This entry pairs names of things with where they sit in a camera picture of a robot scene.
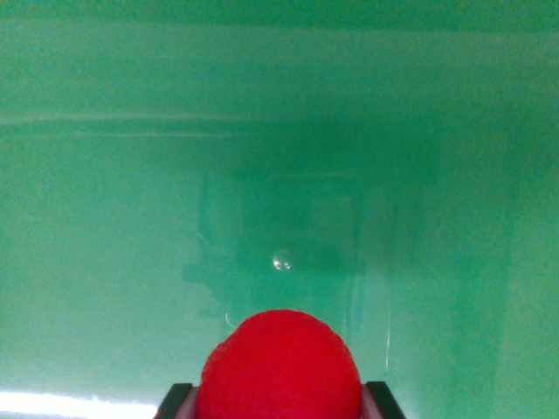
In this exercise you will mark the green plastic bin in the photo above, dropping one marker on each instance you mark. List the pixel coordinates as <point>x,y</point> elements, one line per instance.
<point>279,131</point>

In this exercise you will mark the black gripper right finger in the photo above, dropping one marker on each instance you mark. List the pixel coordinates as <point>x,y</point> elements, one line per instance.
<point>382,401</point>

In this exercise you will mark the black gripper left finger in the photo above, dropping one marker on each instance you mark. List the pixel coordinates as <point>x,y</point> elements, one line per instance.
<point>177,403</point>

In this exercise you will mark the red felt ball fruit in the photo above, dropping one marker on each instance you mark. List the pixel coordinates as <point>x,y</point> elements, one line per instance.
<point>279,366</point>

